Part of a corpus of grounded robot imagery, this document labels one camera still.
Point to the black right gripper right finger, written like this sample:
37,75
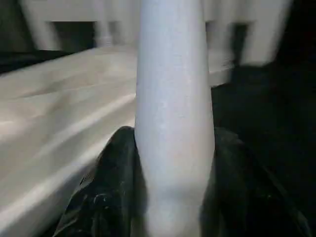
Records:
242,197

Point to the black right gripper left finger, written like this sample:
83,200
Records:
111,192

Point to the white plastic table top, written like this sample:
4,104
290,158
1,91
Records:
61,111

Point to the black mat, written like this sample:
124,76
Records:
271,118

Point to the white cabinet with glass doors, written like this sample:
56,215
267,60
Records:
266,29

